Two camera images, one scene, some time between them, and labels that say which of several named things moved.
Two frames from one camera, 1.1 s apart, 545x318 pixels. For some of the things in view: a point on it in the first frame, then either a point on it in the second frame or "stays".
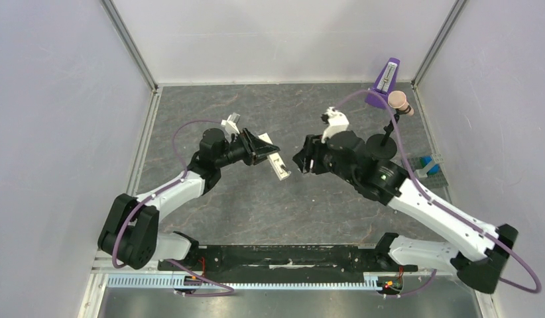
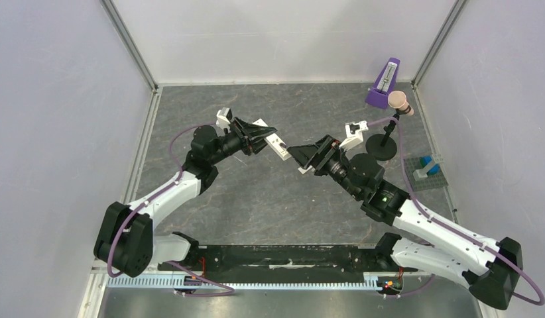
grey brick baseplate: x=438 y=179 stays
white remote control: x=276 y=160 → x=275 y=142
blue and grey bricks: x=429 y=164 stays
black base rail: x=370 y=258 stays
